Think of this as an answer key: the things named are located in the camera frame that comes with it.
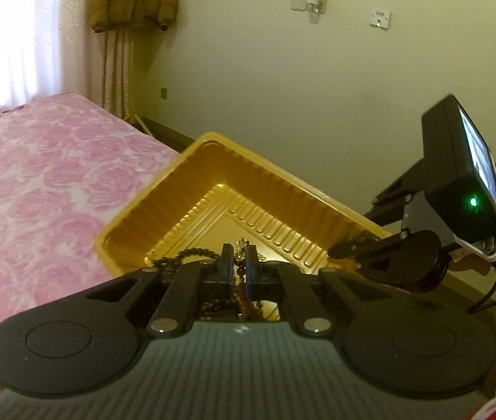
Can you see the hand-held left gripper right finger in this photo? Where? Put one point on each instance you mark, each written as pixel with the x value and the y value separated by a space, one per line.
pixel 251 267

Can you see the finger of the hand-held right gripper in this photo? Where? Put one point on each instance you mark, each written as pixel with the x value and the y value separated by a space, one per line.
pixel 394 192
pixel 353 245

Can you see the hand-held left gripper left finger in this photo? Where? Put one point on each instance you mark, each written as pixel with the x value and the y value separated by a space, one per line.
pixel 227 267

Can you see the yellow coat rack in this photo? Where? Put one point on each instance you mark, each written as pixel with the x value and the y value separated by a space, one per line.
pixel 145 126

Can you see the white wall socket with plug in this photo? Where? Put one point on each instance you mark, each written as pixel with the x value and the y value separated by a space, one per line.
pixel 317 6

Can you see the pink floral blanket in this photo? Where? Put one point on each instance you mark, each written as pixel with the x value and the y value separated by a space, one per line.
pixel 33 205

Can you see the gold plastic tray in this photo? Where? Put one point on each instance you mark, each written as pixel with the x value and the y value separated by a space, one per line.
pixel 230 170

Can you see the patterned pink drape curtain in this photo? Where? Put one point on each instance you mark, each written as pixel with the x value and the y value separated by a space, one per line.
pixel 81 52

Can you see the sheer pink curtain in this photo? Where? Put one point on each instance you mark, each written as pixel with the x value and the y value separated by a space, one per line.
pixel 11 30

